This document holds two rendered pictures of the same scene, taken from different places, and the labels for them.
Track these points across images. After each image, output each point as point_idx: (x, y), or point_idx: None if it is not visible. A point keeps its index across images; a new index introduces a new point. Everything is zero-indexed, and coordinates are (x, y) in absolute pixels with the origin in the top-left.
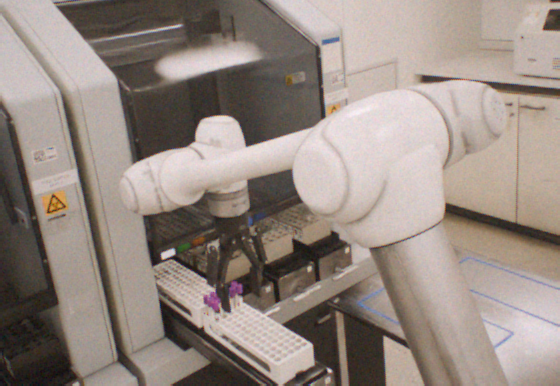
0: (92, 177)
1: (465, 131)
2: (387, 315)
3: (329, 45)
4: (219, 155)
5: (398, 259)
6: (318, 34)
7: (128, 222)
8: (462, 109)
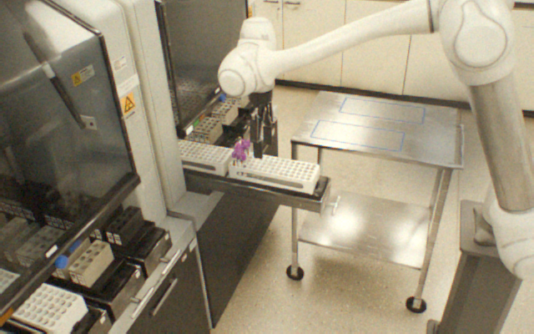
0: (145, 78)
1: None
2: (334, 139)
3: None
4: (269, 46)
5: (501, 88)
6: None
7: (165, 111)
8: None
